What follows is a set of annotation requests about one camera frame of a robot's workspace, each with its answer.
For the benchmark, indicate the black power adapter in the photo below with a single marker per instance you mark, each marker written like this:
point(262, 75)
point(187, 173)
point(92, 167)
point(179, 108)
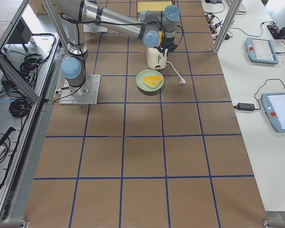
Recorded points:
point(245, 107)

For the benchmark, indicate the bread slice in toaster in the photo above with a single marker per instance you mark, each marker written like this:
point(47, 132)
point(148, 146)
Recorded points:
point(160, 38)

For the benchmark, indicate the triangular bread on plate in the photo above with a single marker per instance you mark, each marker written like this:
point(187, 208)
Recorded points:
point(152, 81)

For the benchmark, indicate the green plate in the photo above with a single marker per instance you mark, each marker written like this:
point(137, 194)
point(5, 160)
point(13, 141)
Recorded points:
point(148, 72)

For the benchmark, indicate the teach pendant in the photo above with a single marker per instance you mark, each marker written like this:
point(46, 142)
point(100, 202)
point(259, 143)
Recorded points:
point(261, 51)
point(274, 106)

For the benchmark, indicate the lower teach pendant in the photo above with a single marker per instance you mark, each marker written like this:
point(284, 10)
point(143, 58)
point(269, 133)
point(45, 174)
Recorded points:
point(274, 106)

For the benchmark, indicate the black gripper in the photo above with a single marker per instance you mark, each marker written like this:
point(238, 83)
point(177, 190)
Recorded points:
point(166, 43)

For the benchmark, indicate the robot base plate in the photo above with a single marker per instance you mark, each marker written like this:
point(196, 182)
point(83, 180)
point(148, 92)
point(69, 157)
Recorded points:
point(87, 94)

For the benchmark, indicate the white toaster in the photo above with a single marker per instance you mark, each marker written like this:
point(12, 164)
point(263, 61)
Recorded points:
point(155, 59)

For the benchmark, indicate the aluminium frame post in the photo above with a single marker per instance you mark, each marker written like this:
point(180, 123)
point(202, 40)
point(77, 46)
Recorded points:
point(226, 24)

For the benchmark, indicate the upper teach pendant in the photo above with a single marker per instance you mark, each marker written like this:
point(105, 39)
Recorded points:
point(261, 51)

